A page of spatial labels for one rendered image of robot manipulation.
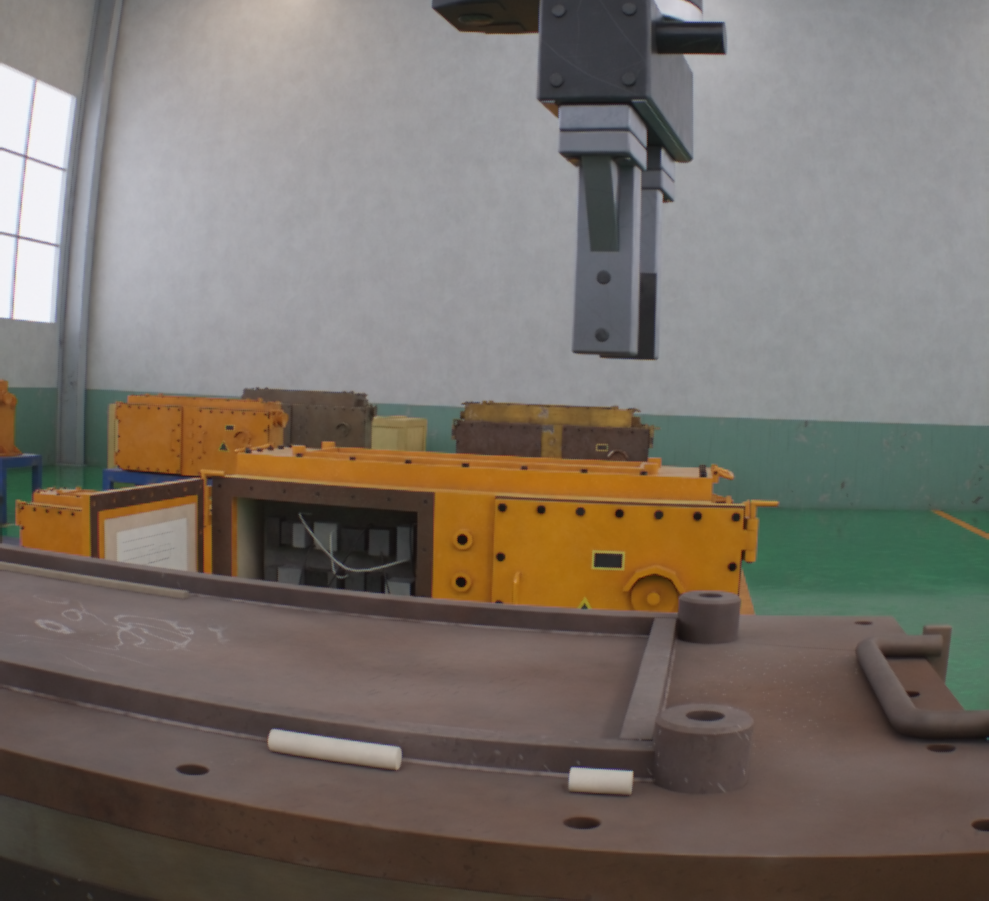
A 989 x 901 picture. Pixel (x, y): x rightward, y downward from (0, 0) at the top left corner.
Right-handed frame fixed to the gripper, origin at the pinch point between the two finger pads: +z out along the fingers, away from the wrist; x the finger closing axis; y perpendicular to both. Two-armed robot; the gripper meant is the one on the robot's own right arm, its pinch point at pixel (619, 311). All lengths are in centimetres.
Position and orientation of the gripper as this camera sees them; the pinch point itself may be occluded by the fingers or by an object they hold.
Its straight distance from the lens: 52.4
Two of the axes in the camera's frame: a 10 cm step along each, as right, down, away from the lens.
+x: 2.8, 0.1, 9.6
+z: -0.4, 10.0, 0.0
